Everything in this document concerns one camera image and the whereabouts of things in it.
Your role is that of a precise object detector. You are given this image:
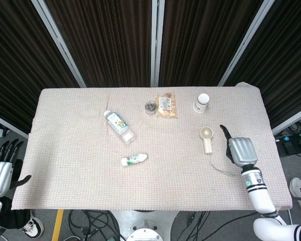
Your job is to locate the grey partition frame rail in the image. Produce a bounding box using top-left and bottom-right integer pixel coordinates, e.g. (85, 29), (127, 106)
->
(270, 104), (301, 135)
(0, 111), (30, 139)

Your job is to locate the clear jar of pins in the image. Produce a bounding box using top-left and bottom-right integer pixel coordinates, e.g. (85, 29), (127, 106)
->
(144, 101), (157, 115)

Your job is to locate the dark ribbed partition panel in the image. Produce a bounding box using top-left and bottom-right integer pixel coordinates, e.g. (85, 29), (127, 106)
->
(227, 0), (301, 129)
(159, 0), (264, 87)
(0, 0), (81, 134)
(45, 0), (154, 88)

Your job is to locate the white paper cup blue print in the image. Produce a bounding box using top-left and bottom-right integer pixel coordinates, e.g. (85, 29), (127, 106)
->
(192, 93), (210, 114)

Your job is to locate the clear bag of snacks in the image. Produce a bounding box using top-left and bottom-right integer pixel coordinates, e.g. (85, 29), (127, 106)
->
(156, 92), (179, 118)

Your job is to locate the black trouser leg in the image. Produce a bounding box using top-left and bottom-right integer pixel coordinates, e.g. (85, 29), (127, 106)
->
(0, 195), (32, 229)

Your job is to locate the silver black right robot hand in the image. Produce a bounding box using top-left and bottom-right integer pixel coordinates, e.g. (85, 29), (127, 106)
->
(220, 125), (258, 168)

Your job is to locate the white black sneaker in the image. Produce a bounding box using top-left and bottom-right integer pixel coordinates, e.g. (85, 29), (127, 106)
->
(21, 210), (45, 238)

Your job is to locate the white handheld fan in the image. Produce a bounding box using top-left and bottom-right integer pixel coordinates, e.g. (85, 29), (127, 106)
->
(199, 126), (214, 154)

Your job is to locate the clear plastic water bottle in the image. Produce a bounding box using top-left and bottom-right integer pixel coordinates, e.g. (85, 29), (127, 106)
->
(103, 110), (136, 145)

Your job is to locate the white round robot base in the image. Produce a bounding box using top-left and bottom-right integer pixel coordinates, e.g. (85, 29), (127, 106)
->
(110, 210), (179, 241)

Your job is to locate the grey partition frame post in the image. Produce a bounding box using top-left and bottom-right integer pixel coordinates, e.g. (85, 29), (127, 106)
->
(31, 0), (87, 88)
(217, 0), (269, 86)
(149, 0), (166, 87)

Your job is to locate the white grey sneaker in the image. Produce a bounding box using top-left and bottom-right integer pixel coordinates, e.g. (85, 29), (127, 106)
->
(289, 177), (301, 218)

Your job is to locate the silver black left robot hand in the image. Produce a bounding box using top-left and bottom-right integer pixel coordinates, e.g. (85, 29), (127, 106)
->
(0, 140), (32, 199)

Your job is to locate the white bottle green red label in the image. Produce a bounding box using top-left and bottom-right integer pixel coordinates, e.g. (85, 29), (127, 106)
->
(121, 153), (148, 167)

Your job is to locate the black floor cable bundle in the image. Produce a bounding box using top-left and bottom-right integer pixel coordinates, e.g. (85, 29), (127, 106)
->
(68, 210), (122, 241)

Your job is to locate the beige waffle-weave tablecloth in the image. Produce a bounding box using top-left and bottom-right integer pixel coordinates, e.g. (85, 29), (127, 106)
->
(10, 82), (293, 211)

